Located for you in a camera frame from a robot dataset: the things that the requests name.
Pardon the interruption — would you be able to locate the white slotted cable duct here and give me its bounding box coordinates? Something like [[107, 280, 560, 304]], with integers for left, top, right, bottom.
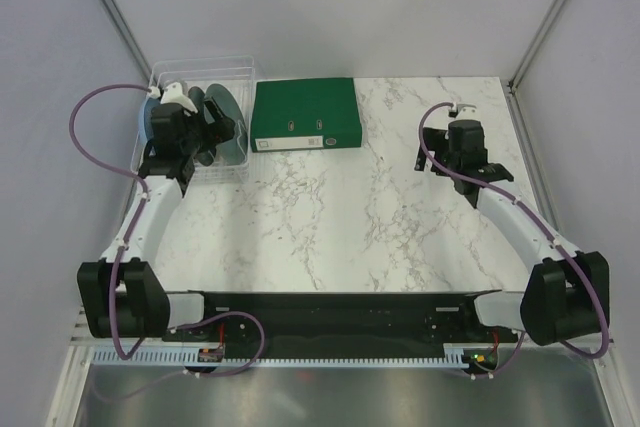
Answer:
[[91, 344, 496, 369]]

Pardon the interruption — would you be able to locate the purple cable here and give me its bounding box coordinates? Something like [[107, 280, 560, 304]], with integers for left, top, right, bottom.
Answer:
[[69, 83, 265, 403], [418, 102, 612, 381]]

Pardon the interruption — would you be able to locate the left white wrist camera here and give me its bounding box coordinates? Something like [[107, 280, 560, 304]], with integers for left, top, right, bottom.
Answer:
[[160, 81, 198, 113]]

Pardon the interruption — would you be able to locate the right aluminium frame post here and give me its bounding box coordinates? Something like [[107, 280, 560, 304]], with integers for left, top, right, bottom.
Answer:
[[504, 0, 569, 96]]

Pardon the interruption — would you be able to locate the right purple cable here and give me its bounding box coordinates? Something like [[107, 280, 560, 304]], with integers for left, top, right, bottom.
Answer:
[[418, 102, 612, 381]]

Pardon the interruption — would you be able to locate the black red cream plate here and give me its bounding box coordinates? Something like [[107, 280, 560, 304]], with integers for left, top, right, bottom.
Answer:
[[188, 86, 205, 112]]

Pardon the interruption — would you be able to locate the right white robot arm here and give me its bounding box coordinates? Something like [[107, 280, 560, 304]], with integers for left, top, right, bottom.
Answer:
[[416, 120, 610, 346]]

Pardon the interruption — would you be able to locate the aluminium frame post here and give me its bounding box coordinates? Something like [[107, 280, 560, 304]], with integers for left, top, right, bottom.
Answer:
[[99, 0, 151, 79], [504, 0, 569, 96]]

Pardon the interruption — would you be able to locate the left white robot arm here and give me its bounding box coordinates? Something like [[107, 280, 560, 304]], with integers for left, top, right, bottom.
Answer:
[[77, 84, 247, 343]]

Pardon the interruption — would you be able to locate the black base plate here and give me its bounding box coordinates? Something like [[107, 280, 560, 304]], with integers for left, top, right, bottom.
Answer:
[[164, 292, 517, 358]]

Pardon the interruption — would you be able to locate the dark teal plate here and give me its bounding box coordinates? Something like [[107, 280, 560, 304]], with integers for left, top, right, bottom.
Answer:
[[204, 83, 249, 164]]

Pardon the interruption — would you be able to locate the clear plastic dish rack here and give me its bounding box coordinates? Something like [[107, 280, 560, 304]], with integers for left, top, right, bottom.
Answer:
[[149, 55, 256, 184]]

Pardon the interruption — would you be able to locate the left aluminium frame post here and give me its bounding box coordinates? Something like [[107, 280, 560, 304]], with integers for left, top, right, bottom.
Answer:
[[99, 0, 151, 79]]

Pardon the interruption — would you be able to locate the green lever arch binder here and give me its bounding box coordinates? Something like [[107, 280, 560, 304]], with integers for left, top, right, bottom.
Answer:
[[250, 77, 363, 153]]

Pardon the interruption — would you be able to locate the aluminium front rail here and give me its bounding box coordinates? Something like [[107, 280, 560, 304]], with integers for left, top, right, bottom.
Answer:
[[46, 317, 639, 426]]

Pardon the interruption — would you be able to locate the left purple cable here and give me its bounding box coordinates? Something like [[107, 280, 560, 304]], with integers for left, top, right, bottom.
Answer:
[[69, 83, 265, 403]]

